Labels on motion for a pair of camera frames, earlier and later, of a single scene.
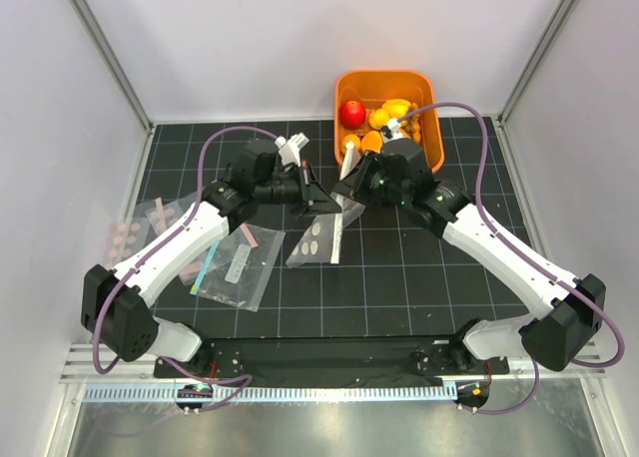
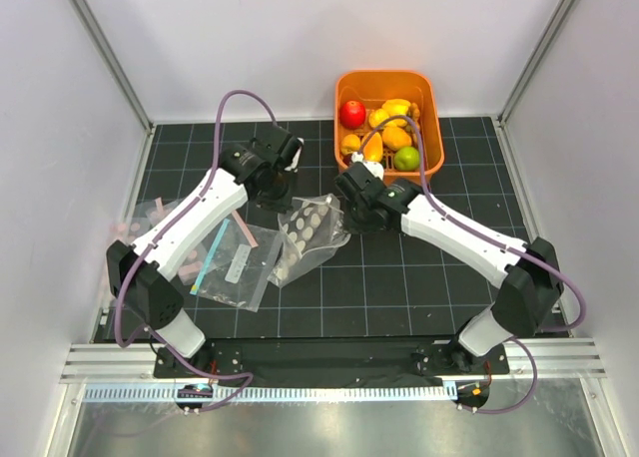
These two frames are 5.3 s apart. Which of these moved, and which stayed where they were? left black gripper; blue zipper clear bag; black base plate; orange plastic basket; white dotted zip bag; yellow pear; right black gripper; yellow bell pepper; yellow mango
Moved: right black gripper; white dotted zip bag; left black gripper
Stayed: orange plastic basket; yellow bell pepper; blue zipper clear bag; yellow pear; black base plate; yellow mango
